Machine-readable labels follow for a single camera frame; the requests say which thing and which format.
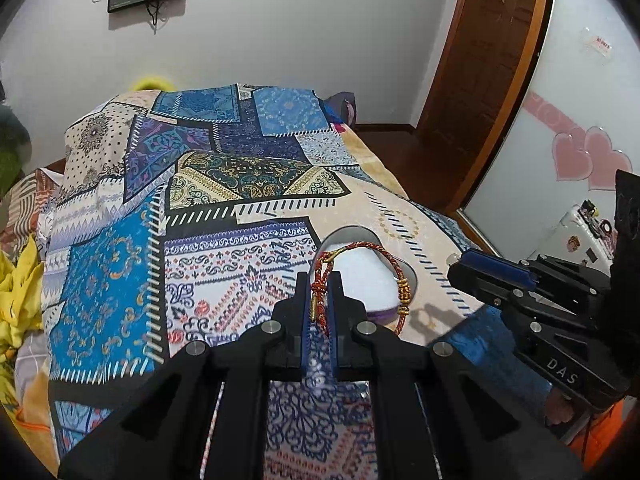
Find green plush toy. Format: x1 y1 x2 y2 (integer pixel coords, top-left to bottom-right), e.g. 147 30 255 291
0 104 34 197

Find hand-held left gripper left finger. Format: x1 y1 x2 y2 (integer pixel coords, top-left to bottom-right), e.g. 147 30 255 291
57 271 314 480

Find striped orange cloth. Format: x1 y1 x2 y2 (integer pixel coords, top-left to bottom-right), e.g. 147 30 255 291
0 167 67 252

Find patchwork printed blanket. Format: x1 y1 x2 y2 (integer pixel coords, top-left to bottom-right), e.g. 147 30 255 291
37 82 556 480

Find white wardrobe sliding door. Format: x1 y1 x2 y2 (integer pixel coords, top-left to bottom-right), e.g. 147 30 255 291
457 0 640 273

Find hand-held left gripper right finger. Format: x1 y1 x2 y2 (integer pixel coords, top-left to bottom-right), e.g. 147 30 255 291
327 270 584 480

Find pink heart stickers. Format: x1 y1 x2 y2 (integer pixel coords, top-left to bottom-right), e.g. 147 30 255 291
522 91 634 194

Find white round jewelry box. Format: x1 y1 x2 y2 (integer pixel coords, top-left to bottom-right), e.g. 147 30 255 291
314 226 420 326

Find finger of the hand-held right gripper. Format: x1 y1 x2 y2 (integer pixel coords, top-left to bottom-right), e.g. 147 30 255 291
446 263 507 311
459 249 535 292

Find yellow cloth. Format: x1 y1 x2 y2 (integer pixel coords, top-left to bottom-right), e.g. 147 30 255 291
0 234 47 363

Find red braided bracelet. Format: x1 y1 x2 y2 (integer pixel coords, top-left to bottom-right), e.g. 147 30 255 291
310 241 415 337

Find yellow round object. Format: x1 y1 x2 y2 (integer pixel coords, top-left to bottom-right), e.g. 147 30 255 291
130 75 174 94

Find person's right hand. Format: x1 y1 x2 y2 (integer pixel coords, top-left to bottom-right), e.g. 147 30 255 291
542 392 576 428

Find black monitor cables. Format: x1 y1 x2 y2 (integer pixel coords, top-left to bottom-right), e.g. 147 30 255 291
90 0 168 35

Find white appliance with stickers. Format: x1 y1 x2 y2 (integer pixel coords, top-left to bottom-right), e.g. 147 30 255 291
537 201 620 272

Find brown wooden door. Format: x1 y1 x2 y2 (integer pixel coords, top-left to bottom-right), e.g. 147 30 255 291
414 0 552 215

